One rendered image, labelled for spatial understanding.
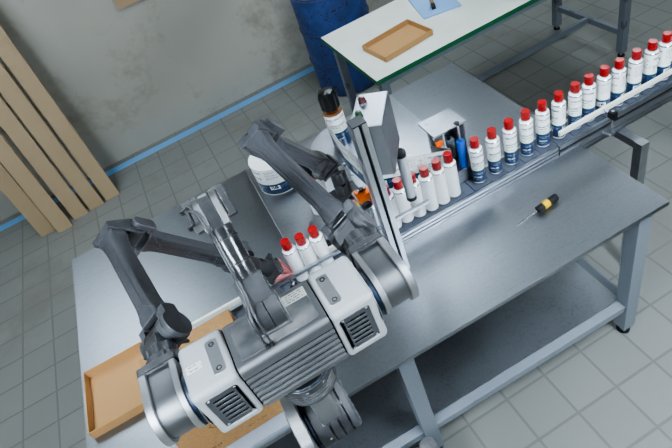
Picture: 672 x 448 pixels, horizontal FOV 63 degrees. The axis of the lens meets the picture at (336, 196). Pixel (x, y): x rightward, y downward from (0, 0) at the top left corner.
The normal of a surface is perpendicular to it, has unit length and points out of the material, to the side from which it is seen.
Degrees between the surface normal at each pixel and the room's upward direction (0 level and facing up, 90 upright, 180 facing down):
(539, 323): 0
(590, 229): 0
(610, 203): 0
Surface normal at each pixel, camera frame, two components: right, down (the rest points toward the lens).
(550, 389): -0.27, -0.70
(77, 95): 0.43, 0.53
